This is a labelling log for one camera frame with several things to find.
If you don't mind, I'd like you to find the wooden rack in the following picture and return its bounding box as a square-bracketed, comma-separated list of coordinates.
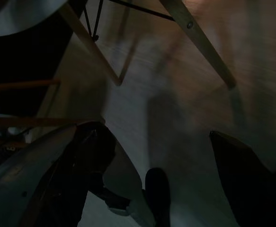
[0, 79, 105, 152]

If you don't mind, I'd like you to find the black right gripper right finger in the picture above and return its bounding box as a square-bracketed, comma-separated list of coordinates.
[209, 131, 276, 227]

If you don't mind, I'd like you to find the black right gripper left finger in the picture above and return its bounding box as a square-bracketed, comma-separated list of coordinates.
[21, 121, 132, 227]

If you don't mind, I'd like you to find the white chair with wooden legs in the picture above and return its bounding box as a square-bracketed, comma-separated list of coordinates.
[0, 0, 237, 91]

